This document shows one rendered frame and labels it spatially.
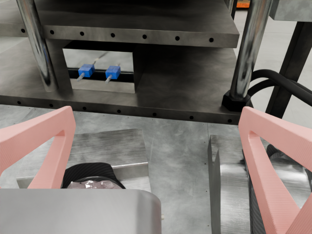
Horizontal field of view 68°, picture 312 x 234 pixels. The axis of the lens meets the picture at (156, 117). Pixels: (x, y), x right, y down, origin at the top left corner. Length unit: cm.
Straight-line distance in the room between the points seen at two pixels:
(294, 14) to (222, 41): 24
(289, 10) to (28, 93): 101
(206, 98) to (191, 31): 27
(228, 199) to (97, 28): 70
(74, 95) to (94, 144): 47
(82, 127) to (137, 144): 30
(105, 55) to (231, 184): 65
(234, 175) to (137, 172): 19
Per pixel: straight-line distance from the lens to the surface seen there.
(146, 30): 85
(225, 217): 45
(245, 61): 81
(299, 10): 95
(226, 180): 46
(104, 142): 55
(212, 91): 99
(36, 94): 106
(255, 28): 78
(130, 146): 53
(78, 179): 54
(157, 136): 72
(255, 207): 47
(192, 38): 84
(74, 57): 97
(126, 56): 89
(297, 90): 82
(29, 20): 95
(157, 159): 65
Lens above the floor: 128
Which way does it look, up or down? 37 degrees down
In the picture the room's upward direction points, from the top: straight up
